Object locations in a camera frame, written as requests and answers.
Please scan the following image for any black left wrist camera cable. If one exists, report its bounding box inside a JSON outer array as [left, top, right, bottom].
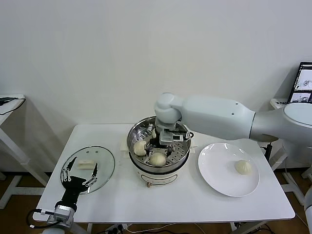
[[26, 208, 56, 230]]

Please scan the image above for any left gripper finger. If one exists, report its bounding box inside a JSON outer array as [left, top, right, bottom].
[[82, 162, 99, 186], [60, 156, 77, 182]]

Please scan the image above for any open dark laptop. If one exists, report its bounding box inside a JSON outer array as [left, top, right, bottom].
[[287, 62, 312, 104]]

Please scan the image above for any round glass pot lid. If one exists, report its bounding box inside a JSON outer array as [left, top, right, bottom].
[[60, 145, 115, 195]]

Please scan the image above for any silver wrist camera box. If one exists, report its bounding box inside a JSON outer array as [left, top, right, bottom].
[[53, 205, 75, 223], [159, 131, 185, 145]]

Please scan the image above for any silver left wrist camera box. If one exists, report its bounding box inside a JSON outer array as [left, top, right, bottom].
[[53, 205, 75, 223]]

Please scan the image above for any white electric pot base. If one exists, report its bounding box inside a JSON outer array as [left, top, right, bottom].
[[119, 133, 198, 189]]

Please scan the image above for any perforated steel steamer basket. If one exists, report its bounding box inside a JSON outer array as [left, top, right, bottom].
[[126, 116, 192, 171]]

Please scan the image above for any white side table with laptop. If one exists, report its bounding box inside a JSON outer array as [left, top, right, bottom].
[[262, 98, 312, 207]]

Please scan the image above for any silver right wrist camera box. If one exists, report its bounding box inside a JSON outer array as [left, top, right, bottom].
[[159, 131, 185, 145]]

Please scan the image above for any black cable on side table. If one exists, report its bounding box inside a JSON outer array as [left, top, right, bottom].
[[0, 97, 27, 117]]

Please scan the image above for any white side table with cable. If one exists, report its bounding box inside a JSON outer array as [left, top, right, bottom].
[[0, 94, 49, 210]]

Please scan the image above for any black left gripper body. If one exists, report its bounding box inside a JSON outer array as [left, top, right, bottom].
[[56, 175, 89, 207]]

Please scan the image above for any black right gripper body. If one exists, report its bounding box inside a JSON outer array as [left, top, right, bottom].
[[150, 132, 173, 150]]

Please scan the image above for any round white plate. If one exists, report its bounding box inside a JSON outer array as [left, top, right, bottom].
[[197, 142, 260, 197]]

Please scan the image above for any white table leg frame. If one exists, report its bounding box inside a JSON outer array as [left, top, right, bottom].
[[73, 222, 269, 234]]

